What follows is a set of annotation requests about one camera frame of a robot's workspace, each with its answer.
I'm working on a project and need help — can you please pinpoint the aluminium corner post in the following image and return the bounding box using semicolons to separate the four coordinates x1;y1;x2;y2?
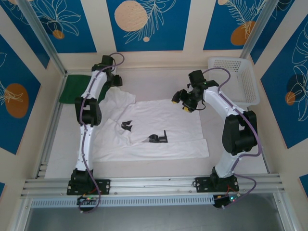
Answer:
18;0;68;76
239;0;274;61

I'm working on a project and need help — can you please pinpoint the blue floral wall panel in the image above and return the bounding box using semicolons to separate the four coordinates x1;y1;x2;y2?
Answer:
260;24;308;149
106;0;192;52
24;0;97;54
203;0;267;51
0;0;51;70
0;33;41;155
250;0;298;64

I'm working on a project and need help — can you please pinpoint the aluminium frame rail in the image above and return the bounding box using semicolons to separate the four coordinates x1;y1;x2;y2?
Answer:
20;174;282;198

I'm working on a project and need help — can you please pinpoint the white slotted cable duct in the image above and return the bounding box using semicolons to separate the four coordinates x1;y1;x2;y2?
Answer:
30;194;216;209

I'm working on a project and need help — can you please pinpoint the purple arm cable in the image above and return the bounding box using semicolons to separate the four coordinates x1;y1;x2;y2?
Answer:
78;52;126;215
203;67;263;210

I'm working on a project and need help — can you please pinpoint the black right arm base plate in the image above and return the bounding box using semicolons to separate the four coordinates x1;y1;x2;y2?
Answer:
194;177;240;193

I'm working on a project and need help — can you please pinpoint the aluminium side rail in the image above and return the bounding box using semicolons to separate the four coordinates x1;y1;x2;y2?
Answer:
36;101;64;179

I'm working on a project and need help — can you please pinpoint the grey metal panel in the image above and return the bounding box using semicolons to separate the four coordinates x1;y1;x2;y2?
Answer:
24;206;289;231

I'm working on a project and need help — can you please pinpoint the folded green t-shirt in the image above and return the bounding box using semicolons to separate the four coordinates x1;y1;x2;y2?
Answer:
59;74;109;104

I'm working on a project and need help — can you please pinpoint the white t-shirt with robot print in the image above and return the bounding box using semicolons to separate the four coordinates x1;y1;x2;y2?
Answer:
92;86;209;162

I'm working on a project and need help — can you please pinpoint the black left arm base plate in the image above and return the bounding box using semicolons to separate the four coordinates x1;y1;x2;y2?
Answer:
66;178;111;195

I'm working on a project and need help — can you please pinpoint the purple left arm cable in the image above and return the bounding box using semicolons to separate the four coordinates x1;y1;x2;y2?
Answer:
78;52;126;215

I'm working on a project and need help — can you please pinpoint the white plastic basket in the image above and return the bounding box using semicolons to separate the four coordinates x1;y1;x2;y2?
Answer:
207;56;260;106

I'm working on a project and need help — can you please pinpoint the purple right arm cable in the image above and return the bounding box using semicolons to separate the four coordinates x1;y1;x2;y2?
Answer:
203;67;263;210

